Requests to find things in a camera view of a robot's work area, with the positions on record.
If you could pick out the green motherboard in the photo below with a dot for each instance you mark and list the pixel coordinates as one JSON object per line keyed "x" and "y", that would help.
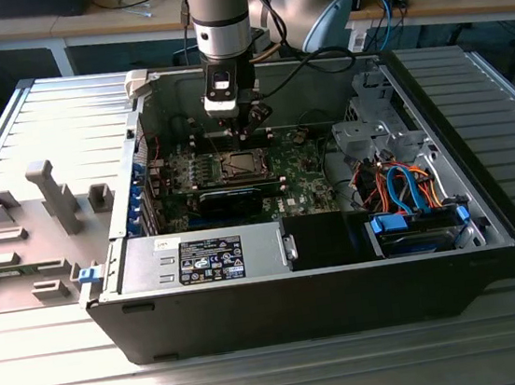
{"x": 303, "y": 182}

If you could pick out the round coin battery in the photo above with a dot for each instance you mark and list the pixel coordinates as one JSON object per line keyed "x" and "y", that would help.
{"x": 298, "y": 139}

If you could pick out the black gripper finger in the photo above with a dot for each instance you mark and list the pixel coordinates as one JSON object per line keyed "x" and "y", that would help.
{"x": 242, "y": 133}
{"x": 260, "y": 111}

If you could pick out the beige case latch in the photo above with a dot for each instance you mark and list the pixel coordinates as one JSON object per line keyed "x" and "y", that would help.
{"x": 136, "y": 83}

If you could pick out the silver power supply unit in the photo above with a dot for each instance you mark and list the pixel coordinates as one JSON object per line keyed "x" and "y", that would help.
{"x": 144, "y": 263}

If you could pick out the green RAM stick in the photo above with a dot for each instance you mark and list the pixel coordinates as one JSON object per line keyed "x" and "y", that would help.
{"x": 6, "y": 273}

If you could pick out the blue case clip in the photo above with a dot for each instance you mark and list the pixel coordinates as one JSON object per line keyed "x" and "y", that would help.
{"x": 89, "y": 275}

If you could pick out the black graphics card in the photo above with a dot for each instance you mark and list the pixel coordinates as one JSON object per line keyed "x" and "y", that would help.
{"x": 230, "y": 202}

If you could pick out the metal disk bay cage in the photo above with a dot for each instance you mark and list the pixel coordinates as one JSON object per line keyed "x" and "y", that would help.
{"x": 359, "y": 140}

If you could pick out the grey parts rack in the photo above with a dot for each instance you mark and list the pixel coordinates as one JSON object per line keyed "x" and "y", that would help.
{"x": 58, "y": 254}

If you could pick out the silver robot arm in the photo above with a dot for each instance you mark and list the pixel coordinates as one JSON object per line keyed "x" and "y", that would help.
{"x": 217, "y": 0}

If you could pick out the black PC case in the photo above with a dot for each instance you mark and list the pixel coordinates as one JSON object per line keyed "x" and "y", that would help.
{"x": 300, "y": 309}

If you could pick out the hard disk in blue carrier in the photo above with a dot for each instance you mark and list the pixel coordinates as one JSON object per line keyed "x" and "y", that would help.
{"x": 386, "y": 224}

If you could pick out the CPU socket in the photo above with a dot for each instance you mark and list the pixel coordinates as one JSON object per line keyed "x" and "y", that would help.
{"x": 224, "y": 177}

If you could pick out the silver CPU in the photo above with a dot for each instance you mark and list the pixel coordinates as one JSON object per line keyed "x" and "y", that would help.
{"x": 243, "y": 162}

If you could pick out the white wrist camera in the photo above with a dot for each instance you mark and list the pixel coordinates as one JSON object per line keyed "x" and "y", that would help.
{"x": 221, "y": 107}

